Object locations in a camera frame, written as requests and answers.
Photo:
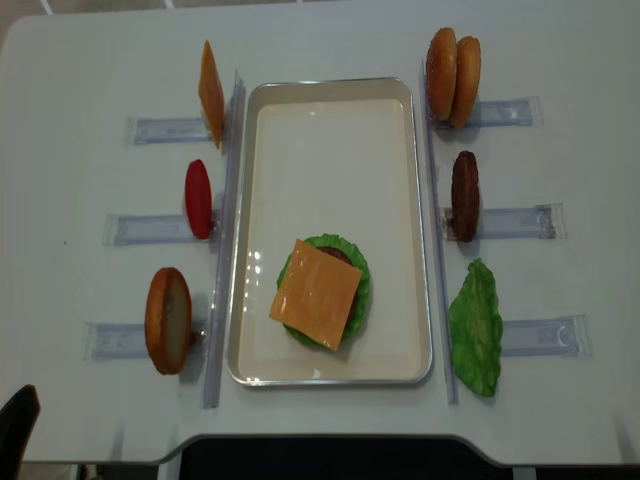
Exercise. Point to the orange cheese slice front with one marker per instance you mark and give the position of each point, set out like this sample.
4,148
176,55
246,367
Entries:
315,292

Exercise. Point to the standing sesame bun far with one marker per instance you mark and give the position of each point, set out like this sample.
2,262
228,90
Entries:
441,71

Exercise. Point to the clear patty holder strip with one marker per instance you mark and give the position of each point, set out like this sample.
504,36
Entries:
537,222

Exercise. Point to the orange cheese slice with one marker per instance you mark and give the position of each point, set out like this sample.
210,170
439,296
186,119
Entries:
211,94
315,292

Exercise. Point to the lettuce leaf on burger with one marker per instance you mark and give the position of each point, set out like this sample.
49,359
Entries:
362,275

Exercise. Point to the standing red tomato slice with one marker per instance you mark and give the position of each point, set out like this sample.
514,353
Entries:
198,200

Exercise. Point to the meat patty on burger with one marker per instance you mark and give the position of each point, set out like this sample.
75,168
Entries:
337,253

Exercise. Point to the clear left bun holder strip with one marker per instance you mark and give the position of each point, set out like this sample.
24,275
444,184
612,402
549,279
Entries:
108,341

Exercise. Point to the white rectangular tray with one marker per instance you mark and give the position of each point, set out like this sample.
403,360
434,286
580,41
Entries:
336,161

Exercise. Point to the standing bun left front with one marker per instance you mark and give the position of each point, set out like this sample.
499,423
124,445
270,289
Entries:
168,321

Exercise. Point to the standing bun near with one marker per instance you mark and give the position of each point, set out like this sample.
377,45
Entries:
467,81

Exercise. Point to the standing green lettuce leaf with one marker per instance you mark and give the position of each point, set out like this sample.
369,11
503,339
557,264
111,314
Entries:
476,329

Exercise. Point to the standing brown meat patty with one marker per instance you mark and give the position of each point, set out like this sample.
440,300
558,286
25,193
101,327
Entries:
465,197

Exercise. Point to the orange cheese slice rear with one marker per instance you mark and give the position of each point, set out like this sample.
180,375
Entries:
211,94

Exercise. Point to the clear bun holder strip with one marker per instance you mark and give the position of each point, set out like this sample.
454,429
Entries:
525,111
108,341

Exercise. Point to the clear tomato holder strip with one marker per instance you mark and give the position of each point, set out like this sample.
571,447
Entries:
122,230

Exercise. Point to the clear right bun holder strip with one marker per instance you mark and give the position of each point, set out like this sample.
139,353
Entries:
525,111

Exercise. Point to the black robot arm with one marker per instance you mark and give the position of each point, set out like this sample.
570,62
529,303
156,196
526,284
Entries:
18,417

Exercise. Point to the clear lettuce holder strip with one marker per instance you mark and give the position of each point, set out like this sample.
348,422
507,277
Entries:
565,336

